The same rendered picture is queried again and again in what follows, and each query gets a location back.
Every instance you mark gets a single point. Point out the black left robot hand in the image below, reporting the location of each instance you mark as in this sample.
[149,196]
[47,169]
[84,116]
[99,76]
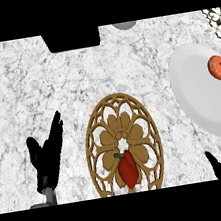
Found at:
[49,156]

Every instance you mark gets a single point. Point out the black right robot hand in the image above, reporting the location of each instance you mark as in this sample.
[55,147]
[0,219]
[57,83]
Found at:
[218,168]

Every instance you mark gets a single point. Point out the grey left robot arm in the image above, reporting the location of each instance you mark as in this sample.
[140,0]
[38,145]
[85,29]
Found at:
[48,198]

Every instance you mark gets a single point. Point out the white oval plate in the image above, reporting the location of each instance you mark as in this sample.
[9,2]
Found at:
[202,101]

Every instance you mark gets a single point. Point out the brown ornate round placemat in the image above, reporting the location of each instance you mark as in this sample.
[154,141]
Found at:
[118,114]

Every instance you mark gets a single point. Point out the red squash with green stem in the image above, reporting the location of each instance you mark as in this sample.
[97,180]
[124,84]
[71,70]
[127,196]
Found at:
[128,170]

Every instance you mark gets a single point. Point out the orange round pumpkin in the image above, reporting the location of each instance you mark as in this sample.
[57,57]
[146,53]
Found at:
[219,67]

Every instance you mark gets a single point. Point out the black box appliance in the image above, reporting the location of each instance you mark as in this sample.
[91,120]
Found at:
[72,39]

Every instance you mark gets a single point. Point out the grey round object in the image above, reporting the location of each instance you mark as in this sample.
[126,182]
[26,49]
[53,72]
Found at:
[124,25]

